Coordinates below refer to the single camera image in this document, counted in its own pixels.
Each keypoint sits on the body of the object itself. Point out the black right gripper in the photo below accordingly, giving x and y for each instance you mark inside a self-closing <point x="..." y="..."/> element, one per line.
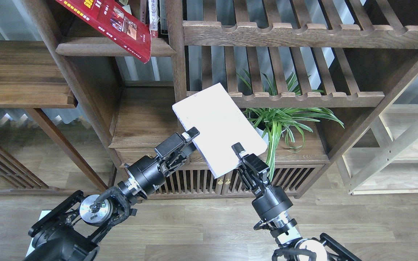
<point x="270" y="201"/>

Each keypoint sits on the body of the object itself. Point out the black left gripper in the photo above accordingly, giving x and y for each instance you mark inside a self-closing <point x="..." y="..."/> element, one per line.
<point x="148" y="174"/>

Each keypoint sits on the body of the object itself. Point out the white thick book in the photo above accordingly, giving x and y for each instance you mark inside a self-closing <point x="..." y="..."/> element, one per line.
<point x="221" y="124"/>

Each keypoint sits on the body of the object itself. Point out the red cover book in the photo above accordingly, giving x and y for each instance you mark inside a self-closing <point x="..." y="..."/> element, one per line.
<point x="111" y="20"/>

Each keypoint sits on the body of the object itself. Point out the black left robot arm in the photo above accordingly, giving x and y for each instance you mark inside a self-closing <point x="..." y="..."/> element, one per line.
<point x="72" y="231"/>

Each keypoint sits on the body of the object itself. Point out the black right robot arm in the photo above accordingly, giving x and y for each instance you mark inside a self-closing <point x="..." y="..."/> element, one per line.
<point x="293" y="247"/>

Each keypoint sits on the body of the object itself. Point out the light wooden shelf unit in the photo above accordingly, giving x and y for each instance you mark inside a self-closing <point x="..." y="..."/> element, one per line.
<point x="392" y="166"/>

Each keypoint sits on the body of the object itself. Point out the white plant pot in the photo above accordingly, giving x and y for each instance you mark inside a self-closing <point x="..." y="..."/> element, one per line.
<point x="264" y="135"/>

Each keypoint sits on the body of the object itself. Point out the green spider plant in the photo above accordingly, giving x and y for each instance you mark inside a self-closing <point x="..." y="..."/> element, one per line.
<point x="287" y="123"/>

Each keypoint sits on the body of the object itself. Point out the dark wooden bookshelf cabinet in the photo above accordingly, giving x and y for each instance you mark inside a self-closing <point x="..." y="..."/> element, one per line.
<point x="350" y="56"/>

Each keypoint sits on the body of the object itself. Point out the white red upright book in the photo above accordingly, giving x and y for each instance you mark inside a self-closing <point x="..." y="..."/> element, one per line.
<point x="153" y="17"/>

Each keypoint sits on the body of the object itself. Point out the dark green upright book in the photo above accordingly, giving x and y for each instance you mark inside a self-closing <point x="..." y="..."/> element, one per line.
<point x="163" y="18"/>

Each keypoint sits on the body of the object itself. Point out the dark wooden side table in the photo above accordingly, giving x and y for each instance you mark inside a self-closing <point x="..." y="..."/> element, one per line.
<point x="31" y="80"/>

